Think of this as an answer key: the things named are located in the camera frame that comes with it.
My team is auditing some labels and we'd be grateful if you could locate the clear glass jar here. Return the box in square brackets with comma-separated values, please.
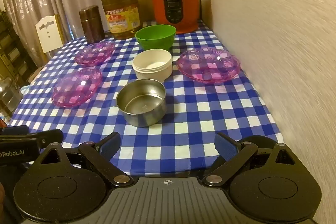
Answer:
[0, 77, 24, 118]

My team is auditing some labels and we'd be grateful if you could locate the brown metal canister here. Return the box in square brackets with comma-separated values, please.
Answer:
[79, 5, 106, 44]

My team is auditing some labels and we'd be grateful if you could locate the purple transparent plastic plate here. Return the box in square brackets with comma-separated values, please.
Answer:
[74, 42, 116, 66]
[176, 47, 241, 83]
[51, 67, 103, 109]

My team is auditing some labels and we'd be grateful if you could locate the white wooden chair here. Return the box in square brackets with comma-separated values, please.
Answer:
[35, 15, 65, 54]

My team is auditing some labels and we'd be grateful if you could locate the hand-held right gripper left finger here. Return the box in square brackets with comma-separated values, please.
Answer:
[33, 132, 133, 186]

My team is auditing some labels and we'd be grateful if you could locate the white plastic bowl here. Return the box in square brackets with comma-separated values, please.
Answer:
[132, 49, 173, 82]

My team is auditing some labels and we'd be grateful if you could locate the blue white checkered tablecloth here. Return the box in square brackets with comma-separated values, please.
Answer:
[7, 20, 284, 178]

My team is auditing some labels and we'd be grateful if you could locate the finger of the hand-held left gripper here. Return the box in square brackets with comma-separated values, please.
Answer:
[26, 129, 64, 149]
[1, 125, 30, 136]

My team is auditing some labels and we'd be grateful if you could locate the stainless steel bowl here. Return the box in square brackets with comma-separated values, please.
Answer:
[116, 79, 167, 127]

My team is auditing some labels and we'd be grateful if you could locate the dark storage shelf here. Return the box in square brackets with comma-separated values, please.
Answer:
[0, 10, 30, 83]

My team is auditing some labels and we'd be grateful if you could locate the green plastic bowl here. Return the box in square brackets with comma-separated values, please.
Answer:
[135, 25, 176, 51]

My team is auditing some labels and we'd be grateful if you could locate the red electric pressure cooker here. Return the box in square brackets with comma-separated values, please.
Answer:
[146, 0, 205, 35]

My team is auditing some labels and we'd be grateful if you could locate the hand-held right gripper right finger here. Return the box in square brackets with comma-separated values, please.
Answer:
[202, 132, 298, 186]

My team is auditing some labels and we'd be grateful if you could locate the large cooking oil bottle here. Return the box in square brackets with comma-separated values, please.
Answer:
[99, 0, 141, 40]

